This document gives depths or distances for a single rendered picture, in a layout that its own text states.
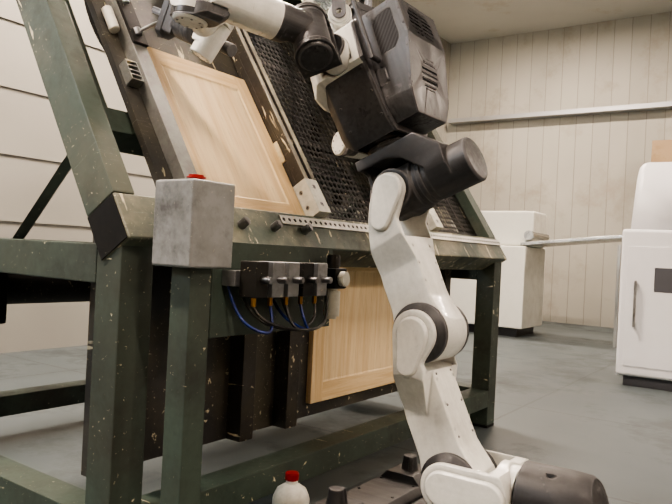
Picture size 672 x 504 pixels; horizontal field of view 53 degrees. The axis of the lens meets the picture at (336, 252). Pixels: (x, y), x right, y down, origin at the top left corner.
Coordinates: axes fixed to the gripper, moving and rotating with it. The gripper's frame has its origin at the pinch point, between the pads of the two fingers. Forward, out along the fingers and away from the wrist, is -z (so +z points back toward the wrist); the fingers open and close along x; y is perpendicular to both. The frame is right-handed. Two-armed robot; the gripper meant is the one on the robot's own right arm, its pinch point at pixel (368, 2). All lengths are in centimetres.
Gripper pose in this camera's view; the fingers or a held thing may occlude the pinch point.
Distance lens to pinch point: 233.0
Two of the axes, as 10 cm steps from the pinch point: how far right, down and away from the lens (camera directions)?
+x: -9.1, -2.2, -3.4
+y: -3.9, 1.9, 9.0
